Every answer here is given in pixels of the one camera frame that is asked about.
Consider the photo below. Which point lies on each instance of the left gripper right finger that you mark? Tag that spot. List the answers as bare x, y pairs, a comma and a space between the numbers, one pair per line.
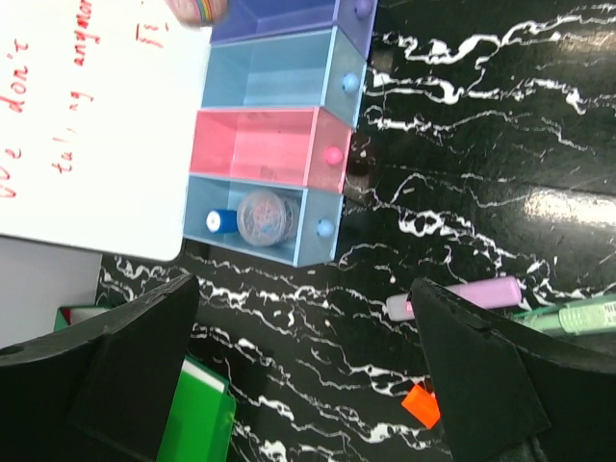
509, 393

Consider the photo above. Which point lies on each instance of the purple bin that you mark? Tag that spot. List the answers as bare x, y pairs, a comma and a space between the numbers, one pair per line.
251, 19

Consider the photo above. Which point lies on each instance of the light green folder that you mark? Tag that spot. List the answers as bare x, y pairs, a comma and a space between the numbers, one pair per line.
201, 418

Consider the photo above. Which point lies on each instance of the pink bin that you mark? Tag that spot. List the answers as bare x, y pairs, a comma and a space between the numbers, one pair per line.
298, 147

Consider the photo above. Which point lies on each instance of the pink transparent stapler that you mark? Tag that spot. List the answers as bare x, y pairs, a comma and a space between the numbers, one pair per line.
198, 13

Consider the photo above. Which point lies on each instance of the green white correction tape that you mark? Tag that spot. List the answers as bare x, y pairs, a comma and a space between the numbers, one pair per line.
583, 317

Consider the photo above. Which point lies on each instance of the small clear glue bottle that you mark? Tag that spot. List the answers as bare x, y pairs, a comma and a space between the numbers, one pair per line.
263, 218

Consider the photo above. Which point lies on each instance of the green ring binder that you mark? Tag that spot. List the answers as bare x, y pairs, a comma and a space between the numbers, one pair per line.
69, 315

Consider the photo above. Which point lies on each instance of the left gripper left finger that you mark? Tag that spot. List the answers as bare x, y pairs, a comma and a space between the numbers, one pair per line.
101, 389

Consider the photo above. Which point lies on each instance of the orange black marker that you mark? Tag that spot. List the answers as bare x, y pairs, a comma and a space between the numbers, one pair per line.
423, 406

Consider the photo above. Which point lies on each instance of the light blue bin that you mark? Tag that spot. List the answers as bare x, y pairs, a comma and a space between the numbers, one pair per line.
304, 70
318, 224

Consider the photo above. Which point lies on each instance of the white dry-erase board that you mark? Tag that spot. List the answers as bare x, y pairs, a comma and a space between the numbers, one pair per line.
98, 107

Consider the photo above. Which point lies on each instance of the black marble pattern mat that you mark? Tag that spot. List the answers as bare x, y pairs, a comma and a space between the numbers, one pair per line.
486, 147

